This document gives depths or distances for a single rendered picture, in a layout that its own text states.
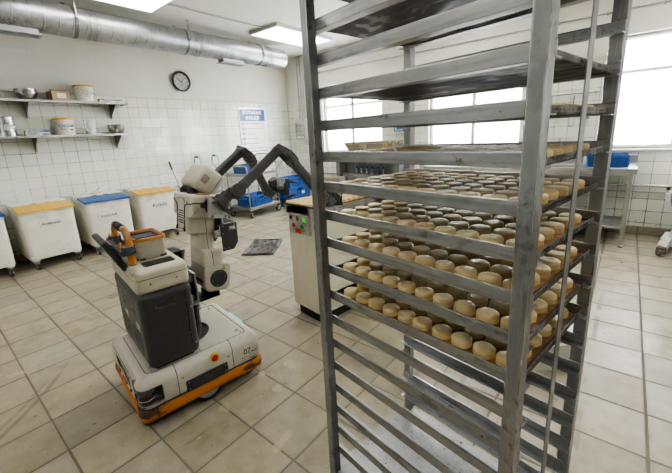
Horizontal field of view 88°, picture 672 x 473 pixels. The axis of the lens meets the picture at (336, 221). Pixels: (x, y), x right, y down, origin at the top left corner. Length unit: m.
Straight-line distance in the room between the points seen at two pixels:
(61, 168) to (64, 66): 1.34
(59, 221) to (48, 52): 2.21
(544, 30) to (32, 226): 5.20
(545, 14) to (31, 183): 5.80
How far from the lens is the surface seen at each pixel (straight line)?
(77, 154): 6.09
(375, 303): 1.09
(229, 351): 2.17
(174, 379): 2.10
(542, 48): 0.69
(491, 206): 0.75
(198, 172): 2.08
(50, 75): 6.13
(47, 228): 5.38
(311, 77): 1.07
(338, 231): 2.59
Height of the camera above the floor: 1.38
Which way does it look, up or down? 14 degrees down
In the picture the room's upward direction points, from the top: 3 degrees counter-clockwise
